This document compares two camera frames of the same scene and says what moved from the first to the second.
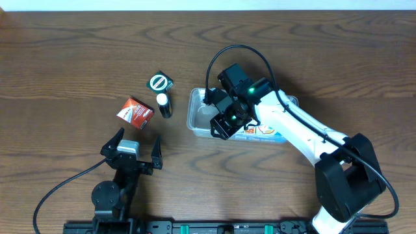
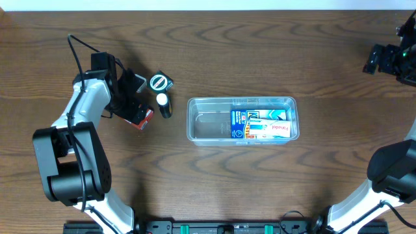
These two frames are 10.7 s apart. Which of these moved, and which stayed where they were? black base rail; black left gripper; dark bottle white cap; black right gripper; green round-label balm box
Moved: black right gripper; black left gripper
Stayed: dark bottle white cap; black base rail; green round-label balm box
